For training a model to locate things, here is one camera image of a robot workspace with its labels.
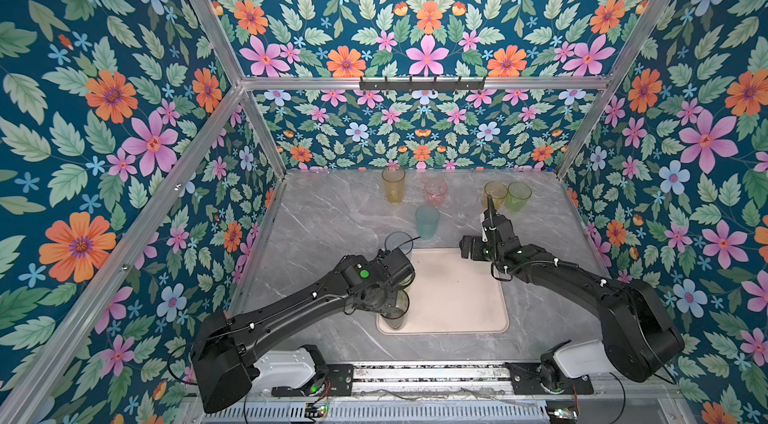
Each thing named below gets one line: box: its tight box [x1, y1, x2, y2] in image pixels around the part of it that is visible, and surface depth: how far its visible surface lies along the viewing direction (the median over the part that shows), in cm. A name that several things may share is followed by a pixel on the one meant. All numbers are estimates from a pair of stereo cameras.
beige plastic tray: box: [376, 247, 510, 335], surface depth 88 cm
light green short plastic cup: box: [505, 181, 532, 212], surface depth 107 cm
